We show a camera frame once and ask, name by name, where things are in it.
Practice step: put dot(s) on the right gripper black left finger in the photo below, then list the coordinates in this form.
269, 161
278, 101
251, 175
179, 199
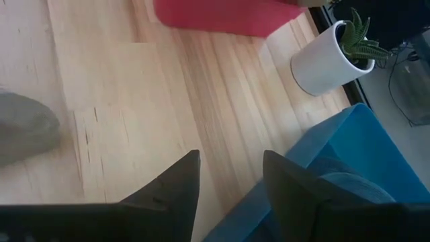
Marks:
174, 195

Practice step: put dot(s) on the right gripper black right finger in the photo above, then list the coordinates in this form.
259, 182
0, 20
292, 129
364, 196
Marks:
289, 195

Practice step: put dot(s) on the blue-grey cloth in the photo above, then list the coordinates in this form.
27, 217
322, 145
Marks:
352, 183

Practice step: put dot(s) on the blue plastic bin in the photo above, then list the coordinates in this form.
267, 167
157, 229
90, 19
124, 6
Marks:
363, 141

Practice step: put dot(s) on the white round plant pot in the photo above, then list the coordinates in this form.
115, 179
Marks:
319, 64

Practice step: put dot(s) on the green succulent plant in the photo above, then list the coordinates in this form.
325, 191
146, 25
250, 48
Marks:
357, 45

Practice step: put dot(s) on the red flat object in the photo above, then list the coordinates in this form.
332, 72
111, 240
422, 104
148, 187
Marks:
228, 17

